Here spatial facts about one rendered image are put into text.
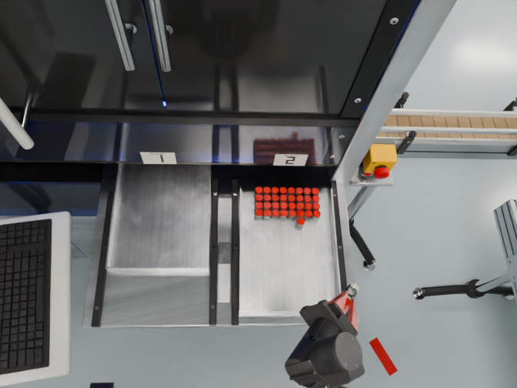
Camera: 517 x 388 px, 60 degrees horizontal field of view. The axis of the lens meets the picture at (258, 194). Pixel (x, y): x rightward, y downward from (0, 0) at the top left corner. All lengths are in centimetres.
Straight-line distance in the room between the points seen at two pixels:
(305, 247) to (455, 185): 146
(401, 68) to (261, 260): 60
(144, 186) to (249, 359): 103
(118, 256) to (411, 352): 143
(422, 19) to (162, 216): 80
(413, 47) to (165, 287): 80
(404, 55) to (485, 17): 254
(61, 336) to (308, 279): 66
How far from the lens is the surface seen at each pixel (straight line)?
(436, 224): 242
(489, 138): 153
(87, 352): 213
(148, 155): 116
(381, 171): 122
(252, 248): 121
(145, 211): 127
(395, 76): 93
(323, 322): 81
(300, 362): 75
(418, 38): 86
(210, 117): 100
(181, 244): 122
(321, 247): 124
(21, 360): 131
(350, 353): 72
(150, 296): 120
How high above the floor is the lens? 204
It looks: 66 degrees down
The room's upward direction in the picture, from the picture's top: 10 degrees clockwise
